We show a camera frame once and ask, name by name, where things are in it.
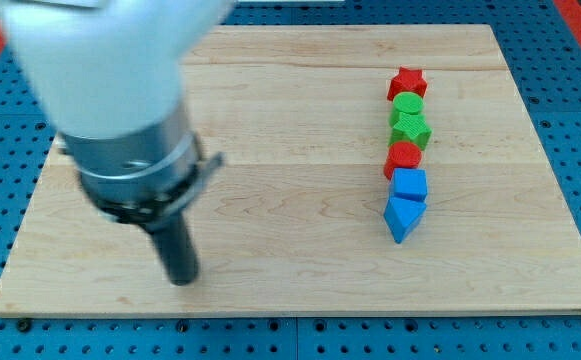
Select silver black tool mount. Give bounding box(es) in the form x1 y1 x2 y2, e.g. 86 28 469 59
61 102 224 232

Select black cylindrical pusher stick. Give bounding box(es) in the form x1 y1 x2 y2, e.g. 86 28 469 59
148 215 199 286

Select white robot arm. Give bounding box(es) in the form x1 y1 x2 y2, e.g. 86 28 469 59
0 0 233 285

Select wooden board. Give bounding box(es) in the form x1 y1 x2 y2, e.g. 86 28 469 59
0 25 581 319

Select blue pentagon block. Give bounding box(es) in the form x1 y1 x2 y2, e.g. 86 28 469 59
383 196 427 244

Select blue cube block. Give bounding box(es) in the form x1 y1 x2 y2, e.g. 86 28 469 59
389 168 428 202

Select red cylinder block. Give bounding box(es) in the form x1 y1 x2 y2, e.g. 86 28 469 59
383 141 423 180

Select green star block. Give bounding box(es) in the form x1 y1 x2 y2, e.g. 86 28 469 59
388 112 432 151

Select green cylinder block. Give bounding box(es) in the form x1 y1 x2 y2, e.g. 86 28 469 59
389 91 424 126

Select red star block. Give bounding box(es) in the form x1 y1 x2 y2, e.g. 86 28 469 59
386 67 428 101

